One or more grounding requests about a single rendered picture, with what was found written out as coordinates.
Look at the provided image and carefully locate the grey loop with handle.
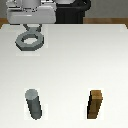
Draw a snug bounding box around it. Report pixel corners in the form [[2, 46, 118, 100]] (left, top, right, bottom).
[[15, 23, 45, 51]]

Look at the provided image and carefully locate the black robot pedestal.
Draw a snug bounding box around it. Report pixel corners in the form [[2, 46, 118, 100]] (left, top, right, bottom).
[[54, 0, 92, 25]]

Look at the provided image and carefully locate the brown wooden square peg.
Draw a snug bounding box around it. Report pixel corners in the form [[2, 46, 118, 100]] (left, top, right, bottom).
[[87, 89, 103, 120]]

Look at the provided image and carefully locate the grey round peg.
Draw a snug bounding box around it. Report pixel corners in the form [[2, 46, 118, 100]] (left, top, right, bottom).
[[24, 88, 44, 120]]

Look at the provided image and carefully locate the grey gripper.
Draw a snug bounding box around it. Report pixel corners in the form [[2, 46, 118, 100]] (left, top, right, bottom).
[[6, 5, 57, 25]]

